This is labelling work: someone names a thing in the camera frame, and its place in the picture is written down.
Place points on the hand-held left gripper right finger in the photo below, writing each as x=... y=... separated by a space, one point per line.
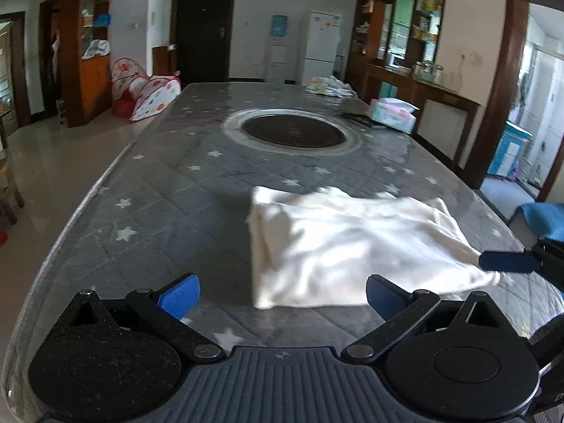
x=387 y=297

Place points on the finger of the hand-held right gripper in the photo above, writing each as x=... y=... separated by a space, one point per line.
x=506 y=262

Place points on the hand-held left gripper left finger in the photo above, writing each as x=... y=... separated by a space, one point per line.
x=178 y=297

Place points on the white garment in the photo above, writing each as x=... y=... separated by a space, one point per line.
x=330 y=246

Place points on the grey chair with blue cloth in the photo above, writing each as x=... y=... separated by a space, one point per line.
x=546 y=220

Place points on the grey star quilted table cover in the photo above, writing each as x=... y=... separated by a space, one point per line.
x=176 y=194

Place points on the light blue cabinet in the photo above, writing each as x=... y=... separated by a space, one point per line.
x=506 y=150

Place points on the wooden console table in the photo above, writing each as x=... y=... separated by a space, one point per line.
x=436 y=94

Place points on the black flat remote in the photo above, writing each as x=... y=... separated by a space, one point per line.
x=357 y=118

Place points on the pastel tissue pack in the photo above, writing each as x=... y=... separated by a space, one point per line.
x=392 y=114

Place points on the round black built-in cooktop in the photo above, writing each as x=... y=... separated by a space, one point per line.
x=293 y=132

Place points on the glass jar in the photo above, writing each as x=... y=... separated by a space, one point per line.
x=417 y=70
x=427 y=72
x=438 y=75

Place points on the patterned cloth heap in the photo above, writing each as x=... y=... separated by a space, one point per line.
x=328 y=86

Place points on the tall wooden display cabinet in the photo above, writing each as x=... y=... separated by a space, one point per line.
x=92 y=88

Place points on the small wooden side cabinet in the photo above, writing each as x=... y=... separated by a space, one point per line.
x=163 y=61

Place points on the white water dispenser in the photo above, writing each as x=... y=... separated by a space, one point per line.
x=277 y=59

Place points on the white plastic bag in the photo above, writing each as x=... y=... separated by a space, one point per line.
x=96 y=49

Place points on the white refrigerator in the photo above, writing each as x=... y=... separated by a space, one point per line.
x=319 y=44

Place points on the wooden shelf unit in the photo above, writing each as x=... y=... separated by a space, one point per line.
x=374 y=35

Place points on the dark wooden door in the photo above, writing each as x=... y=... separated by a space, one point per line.
x=202 y=31

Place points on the open interior door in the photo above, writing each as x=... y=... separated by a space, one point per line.
x=20 y=75

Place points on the blue plastic bag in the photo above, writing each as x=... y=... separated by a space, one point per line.
x=102 y=20

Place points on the blue water bottle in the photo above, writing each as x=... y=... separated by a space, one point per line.
x=279 y=26

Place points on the wooden archway frame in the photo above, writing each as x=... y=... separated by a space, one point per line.
x=498 y=97

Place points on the white wall socket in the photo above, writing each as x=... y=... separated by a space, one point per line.
x=471 y=56

